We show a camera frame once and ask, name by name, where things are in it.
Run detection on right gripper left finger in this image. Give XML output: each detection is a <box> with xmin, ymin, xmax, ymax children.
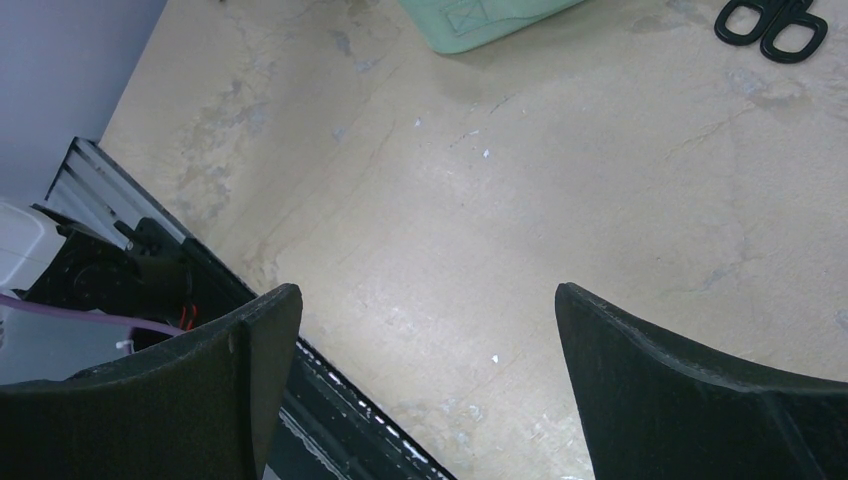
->
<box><xmin>1</xmin><ymin>315</ymin><xmax>266</xmax><ymax>479</ymax></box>

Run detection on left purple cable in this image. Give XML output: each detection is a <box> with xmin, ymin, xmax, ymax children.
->
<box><xmin>0</xmin><ymin>294</ymin><xmax>187</xmax><ymax>339</ymax></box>

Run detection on mint green storage case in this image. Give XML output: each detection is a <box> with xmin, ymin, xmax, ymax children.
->
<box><xmin>399</xmin><ymin>0</ymin><xmax>581</xmax><ymax>55</ymax></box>

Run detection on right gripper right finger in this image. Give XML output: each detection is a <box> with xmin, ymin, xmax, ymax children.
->
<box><xmin>555</xmin><ymin>283</ymin><xmax>847</xmax><ymax>479</ymax></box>

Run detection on black handled scissors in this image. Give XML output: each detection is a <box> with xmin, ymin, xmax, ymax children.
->
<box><xmin>713</xmin><ymin>0</ymin><xmax>829</xmax><ymax>64</ymax></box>

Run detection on black metal base frame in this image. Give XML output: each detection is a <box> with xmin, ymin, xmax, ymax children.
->
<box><xmin>46</xmin><ymin>138</ymin><xmax>450</xmax><ymax>479</ymax></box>

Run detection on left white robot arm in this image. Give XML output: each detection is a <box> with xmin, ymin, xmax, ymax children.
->
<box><xmin>1</xmin><ymin>201</ymin><xmax>197</xmax><ymax>325</ymax></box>

